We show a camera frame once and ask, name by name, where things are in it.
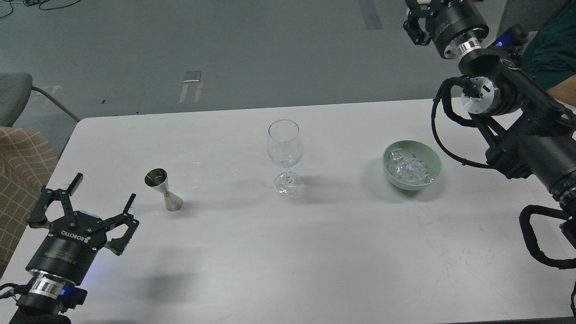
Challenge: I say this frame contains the grey chair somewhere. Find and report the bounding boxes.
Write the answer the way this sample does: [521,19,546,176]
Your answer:
[0,72,81,127]

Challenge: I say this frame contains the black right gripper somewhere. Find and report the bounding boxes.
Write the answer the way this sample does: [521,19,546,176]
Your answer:
[403,0,489,59]

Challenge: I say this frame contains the clear wine glass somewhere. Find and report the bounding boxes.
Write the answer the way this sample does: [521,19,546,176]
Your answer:
[267,119,304,196]

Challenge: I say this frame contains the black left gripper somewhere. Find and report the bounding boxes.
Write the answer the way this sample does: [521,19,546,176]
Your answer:
[26,173,140,299]

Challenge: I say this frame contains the clear ice cubes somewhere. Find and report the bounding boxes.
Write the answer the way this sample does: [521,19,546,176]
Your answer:
[387,149,435,186]

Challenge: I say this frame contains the person in teal shirt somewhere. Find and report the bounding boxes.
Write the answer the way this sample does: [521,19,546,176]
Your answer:
[523,0,576,107]

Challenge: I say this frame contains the steel cocktail jigger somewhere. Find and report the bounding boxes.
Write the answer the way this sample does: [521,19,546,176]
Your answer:
[144,168,184,212]

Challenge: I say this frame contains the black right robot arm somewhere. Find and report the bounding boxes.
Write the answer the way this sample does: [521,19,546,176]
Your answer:
[403,0,575,270]

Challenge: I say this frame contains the black floor cables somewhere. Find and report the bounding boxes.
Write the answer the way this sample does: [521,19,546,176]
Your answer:
[0,0,82,19]

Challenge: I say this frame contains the white office chair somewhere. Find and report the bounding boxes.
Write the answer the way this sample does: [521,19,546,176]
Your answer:
[496,0,565,41]

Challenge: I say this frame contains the green bowl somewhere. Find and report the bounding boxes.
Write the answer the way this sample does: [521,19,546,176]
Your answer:
[381,140,443,191]

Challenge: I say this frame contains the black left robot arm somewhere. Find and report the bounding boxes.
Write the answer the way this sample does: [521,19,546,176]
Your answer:
[1,173,139,320]

